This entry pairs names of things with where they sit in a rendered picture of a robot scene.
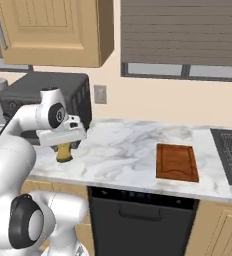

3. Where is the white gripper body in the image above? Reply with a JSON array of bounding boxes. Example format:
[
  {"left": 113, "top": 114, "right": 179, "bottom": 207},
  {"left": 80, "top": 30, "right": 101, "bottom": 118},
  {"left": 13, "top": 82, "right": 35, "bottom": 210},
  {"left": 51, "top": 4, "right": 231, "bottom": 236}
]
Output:
[{"left": 36, "top": 126, "right": 87, "bottom": 148}]

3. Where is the yellow sponge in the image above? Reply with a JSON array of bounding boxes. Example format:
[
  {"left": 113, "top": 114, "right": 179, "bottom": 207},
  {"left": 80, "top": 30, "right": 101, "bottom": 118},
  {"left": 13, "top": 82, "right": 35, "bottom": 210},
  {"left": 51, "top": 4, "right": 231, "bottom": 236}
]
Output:
[{"left": 55, "top": 141, "right": 74, "bottom": 164}]

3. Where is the brown wooden cutting board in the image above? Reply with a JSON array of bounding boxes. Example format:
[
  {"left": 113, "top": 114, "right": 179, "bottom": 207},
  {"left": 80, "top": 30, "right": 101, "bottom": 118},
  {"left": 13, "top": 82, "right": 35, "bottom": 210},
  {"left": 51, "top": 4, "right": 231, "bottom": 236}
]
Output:
[{"left": 155, "top": 143, "right": 200, "bottom": 183}]

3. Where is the black microwave oven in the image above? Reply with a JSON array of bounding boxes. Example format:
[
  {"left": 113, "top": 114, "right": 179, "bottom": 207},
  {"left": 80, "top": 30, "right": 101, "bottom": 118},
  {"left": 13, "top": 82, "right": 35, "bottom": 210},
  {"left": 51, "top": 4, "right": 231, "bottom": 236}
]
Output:
[{"left": 0, "top": 71, "right": 93, "bottom": 146}]

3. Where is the black dishwasher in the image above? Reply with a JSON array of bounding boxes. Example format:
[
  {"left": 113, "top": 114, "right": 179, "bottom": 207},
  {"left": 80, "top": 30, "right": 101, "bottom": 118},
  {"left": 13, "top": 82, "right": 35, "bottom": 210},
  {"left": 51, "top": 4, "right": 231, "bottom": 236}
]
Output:
[{"left": 87, "top": 186, "right": 200, "bottom": 256}]

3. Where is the window with grey blind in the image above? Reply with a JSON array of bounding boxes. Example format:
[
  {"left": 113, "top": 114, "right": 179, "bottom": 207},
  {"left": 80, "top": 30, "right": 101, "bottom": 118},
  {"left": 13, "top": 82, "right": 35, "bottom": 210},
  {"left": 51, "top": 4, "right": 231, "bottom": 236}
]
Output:
[{"left": 120, "top": 0, "right": 232, "bottom": 83}]

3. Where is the beige base cupboard door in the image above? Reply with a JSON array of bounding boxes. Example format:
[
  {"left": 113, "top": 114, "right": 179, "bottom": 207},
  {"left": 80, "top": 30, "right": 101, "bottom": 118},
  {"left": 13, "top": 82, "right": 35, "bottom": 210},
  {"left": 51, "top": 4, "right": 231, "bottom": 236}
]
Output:
[{"left": 184, "top": 200, "right": 232, "bottom": 256}]

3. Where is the grey wall socket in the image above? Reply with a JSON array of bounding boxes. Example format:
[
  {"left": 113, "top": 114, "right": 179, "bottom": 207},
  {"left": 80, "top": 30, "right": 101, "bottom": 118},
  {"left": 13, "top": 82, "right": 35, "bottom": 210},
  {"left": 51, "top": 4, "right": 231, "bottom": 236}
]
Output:
[{"left": 93, "top": 84, "right": 108, "bottom": 105}]

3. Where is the beige wall cupboard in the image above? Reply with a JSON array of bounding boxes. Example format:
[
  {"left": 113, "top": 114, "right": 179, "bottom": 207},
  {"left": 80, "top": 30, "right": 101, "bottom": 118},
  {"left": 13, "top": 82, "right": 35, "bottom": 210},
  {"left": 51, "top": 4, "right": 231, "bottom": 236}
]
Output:
[{"left": 0, "top": 0, "right": 115, "bottom": 69}]

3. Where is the black dishwasher handle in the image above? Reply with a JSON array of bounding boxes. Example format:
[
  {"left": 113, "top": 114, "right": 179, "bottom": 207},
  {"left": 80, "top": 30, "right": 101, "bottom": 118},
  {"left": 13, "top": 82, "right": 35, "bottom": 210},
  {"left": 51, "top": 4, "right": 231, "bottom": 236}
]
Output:
[{"left": 118, "top": 202, "right": 163, "bottom": 222}]

